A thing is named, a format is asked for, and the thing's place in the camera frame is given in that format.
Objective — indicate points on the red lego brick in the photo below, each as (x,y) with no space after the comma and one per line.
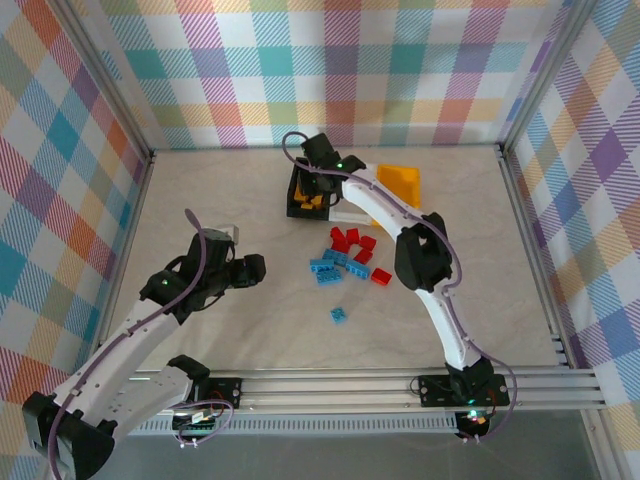
(368,242)
(381,276)
(339,245)
(353,234)
(337,234)
(364,256)

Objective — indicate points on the black container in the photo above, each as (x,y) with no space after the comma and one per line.
(295,210)

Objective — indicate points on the aluminium frame post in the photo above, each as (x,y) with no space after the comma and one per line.
(109,80)
(545,75)

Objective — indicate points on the aluminium table edge rail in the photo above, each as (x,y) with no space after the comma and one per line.
(531,250)

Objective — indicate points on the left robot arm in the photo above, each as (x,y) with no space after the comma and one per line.
(125,350)

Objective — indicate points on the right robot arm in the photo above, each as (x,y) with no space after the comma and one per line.
(440,310)

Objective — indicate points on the white container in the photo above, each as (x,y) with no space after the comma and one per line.
(350,218)

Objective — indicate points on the yellow lego brick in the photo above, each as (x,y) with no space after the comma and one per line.
(300,192)
(314,202)

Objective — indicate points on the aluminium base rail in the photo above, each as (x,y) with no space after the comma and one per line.
(325,390)

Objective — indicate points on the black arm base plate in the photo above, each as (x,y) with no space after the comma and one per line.
(430,390)
(225,392)

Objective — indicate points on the yellow container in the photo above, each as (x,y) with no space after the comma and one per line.
(400,180)

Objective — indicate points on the blue lego brick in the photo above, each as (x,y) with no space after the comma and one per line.
(357,269)
(335,256)
(327,276)
(318,263)
(339,315)

